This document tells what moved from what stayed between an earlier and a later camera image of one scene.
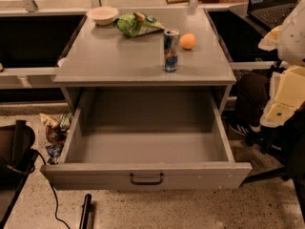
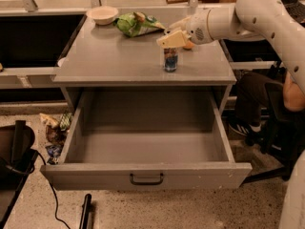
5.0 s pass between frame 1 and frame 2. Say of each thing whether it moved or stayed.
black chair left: stayed
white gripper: moved
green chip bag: stayed
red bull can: stayed
